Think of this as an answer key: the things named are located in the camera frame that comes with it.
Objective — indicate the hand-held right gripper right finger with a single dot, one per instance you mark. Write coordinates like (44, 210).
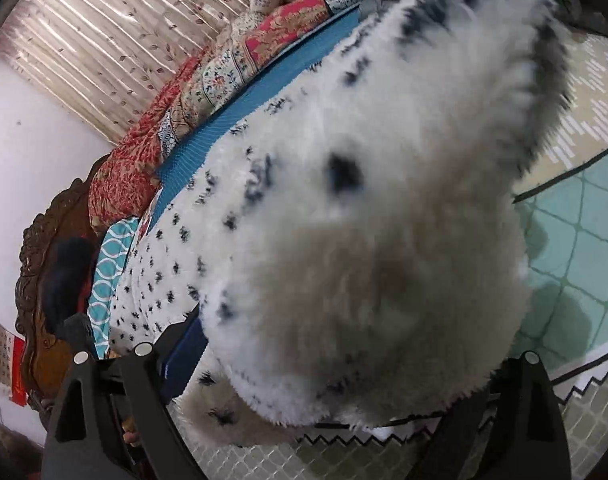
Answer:
(524, 410)

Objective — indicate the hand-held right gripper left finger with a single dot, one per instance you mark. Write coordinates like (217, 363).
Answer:
(184, 355)

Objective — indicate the white fleece blanket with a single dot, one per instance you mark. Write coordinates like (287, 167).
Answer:
(384, 210)

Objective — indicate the teal white patterned cloth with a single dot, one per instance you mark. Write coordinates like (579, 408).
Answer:
(106, 280)

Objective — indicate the carved wooden headboard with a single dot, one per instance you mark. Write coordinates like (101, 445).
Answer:
(39, 260)

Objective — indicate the patterned beige teal bed sheet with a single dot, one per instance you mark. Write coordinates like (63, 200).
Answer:
(574, 240)

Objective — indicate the red patterned quilt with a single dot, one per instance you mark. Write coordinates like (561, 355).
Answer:
(129, 170)

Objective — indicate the beige leaf print curtain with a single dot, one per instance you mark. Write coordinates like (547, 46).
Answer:
(109, 35)

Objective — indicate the red yellow wall calendar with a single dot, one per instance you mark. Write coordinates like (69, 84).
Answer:
(4, 355)

